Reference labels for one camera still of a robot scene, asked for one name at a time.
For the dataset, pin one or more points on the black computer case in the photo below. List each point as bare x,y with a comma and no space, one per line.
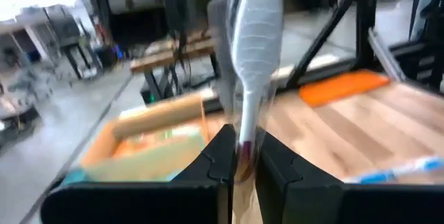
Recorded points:
156,92

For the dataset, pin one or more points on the wooden table with black legs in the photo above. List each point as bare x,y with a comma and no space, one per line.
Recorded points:
166,57

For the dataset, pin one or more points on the orange translucent plastic bin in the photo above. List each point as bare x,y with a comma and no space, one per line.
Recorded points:
100,147

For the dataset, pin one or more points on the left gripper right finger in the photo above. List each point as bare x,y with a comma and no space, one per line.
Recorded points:
277,172

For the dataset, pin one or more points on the green translucent plastic bin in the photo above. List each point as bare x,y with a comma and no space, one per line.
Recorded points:
138,161

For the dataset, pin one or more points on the black metal rig frame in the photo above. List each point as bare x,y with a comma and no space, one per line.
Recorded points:
364,26

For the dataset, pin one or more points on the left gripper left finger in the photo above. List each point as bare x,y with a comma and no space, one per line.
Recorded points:
215,161

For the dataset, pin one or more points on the blue toothbrush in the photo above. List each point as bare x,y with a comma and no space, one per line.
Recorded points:
381,176

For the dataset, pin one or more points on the black shelving unit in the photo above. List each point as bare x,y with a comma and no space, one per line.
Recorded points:
138,26

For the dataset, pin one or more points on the orange flat plastic lid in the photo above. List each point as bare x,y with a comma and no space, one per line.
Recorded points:
340,87

